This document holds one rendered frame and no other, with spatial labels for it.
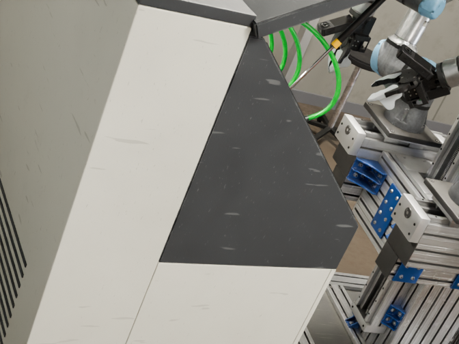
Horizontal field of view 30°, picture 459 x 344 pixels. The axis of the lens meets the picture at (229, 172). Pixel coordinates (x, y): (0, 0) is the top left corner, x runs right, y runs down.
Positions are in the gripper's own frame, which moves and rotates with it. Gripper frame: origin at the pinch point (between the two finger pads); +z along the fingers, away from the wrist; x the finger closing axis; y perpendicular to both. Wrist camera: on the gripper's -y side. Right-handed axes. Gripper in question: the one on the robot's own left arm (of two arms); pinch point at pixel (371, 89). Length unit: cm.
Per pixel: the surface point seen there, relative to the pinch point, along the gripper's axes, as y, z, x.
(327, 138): 141, 127, 241
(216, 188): -7, 33, -42
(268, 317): 46, 47, -32
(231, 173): -8.7, 28.1, -39.5
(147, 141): -30, 36, -52
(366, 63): 98, 81, 236
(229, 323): 39, 55, -39
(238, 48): -39, 10, -39
